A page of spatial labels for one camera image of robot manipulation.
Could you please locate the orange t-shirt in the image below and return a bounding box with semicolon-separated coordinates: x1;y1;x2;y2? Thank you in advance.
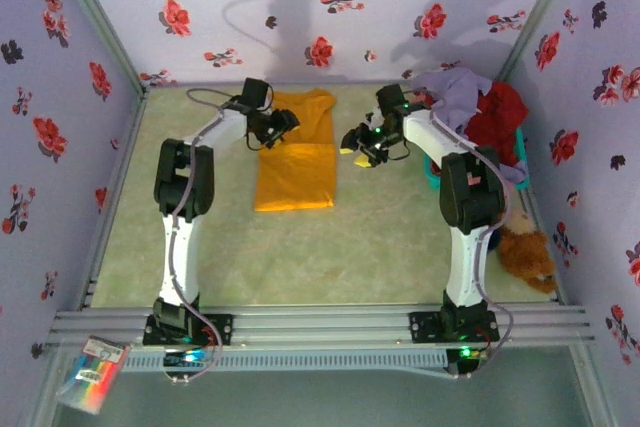
253;88;337;212

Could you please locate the teal plastic laundry basket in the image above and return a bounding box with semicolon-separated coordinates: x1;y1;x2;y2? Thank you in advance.
422;125;530;194

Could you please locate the pile of clothes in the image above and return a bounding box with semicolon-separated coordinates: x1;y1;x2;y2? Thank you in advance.
409;66;530;184

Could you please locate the brown plush teddy toy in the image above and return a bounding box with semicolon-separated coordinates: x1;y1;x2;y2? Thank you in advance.
494;210;560;295

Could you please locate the small controller board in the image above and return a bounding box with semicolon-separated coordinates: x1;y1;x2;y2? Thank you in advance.
446;344;490;374
163;346;212;369

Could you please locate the colourful marker pen pack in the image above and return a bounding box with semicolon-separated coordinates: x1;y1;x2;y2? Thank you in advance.
54;334;132;416

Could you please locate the lavender right arm cable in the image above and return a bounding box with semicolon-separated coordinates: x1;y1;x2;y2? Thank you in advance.
412;89;517;381

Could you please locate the grey aluminium side rail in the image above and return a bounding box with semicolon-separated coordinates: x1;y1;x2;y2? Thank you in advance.
74;89;150;309

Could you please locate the grey aluminium frame rail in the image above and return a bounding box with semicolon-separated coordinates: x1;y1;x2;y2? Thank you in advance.
47;303;597;349

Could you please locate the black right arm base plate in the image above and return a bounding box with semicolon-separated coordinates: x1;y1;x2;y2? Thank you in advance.
408;310;500;346

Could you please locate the grey aluminium corner post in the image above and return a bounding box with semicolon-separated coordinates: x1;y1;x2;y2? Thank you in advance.
498;0;579;82
48;0;150;94

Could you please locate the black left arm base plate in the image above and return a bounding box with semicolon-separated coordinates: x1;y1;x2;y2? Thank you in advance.
143;313;235;347

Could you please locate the grey slotted cable duct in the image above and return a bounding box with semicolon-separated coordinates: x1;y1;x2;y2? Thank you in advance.
119;349;449;374

